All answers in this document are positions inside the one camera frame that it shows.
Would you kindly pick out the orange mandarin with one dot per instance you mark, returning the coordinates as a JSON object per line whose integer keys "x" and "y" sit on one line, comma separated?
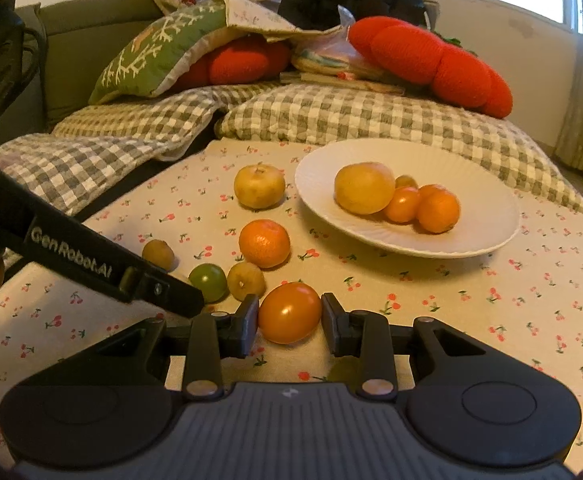
{"x": 264, "y": 243}
{"x": 438, "y": 209}

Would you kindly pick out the red round cushion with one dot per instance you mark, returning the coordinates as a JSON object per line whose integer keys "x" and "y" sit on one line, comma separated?
{"x": 241, "y": 62}

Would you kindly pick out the red tomato plush cushion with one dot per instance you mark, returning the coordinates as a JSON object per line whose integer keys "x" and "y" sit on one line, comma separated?
{"x": 421, "y": 55}

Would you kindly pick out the orange tomato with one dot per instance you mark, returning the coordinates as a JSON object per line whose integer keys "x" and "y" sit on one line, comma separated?
{"x": 401, "y": 206}
{"x": 289, "y": 312}

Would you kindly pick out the white plate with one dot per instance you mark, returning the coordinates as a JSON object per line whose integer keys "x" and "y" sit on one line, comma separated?
{"x": 471, "y": 210}

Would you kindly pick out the grey checked blanket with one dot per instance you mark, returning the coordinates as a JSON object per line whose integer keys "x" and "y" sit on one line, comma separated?
{"x": 71, "y": 165}

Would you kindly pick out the clear plastic bag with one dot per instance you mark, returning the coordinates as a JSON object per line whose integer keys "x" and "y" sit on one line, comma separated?
{"x": 326, "y": 55}

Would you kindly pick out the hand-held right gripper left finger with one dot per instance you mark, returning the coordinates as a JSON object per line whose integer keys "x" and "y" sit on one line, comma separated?
{"x": 250, "y": 327}

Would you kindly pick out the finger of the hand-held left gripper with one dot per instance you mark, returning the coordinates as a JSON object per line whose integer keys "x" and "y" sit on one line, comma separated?
{"x": 171, "y": 295}

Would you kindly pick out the beige floral cloth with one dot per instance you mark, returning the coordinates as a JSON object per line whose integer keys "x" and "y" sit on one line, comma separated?
{"x": 256, "y": 17}

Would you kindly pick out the small yellow apple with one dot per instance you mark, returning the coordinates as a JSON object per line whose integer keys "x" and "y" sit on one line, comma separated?
{"x": 260, "y": 186}

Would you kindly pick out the flat stack of books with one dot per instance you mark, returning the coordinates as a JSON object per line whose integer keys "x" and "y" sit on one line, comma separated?
{"x": 321, "y": 80}

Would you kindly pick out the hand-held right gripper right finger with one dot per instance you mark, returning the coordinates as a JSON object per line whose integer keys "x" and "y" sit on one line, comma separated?
{"x": 331, "y": 325}

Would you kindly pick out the grey checked cushion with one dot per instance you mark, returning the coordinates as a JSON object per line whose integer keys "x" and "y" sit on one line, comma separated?
{"x": 371, "y": 115}

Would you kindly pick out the cherry print tablecloth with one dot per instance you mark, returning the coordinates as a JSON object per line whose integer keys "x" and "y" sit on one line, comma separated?
{"x": 471, "y": 300}

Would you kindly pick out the green tomato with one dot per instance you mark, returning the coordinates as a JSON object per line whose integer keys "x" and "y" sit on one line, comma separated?
{"x": 209, "y": 282}

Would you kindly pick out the green embroidered pillow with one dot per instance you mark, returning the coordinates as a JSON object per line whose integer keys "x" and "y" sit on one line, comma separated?
{"x": 161, "y": 55}

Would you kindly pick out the green sofa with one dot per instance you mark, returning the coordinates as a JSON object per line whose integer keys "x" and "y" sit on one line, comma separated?
{"x": 71, "y": 50}

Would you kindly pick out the yellow-green plum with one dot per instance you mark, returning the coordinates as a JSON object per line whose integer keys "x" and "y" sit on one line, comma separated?
{"x": 406, "y": 181}
{"x": 158, "y": 254}
{"x": 246, "y": 281}

